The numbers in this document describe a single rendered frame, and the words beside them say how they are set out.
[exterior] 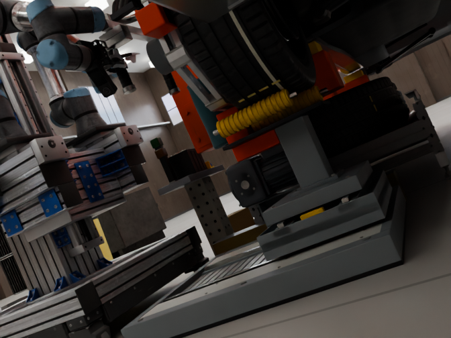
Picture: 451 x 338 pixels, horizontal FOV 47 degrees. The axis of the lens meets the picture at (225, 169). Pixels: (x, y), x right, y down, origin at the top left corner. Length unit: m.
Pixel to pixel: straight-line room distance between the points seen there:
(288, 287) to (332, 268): 0.13
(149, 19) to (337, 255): 0.81
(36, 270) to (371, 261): 1.53
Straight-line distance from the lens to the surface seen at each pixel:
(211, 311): 1.47
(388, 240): 1.30
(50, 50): 1.45
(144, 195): 7.74
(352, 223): 1.46
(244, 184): 2.00
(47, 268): 2.35
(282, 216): 1.54
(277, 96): 1.56
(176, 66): 1.56
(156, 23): 1.48
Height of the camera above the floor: 0.34
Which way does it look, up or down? 2 degrees up
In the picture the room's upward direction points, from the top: 24 degrees counter-clockwise
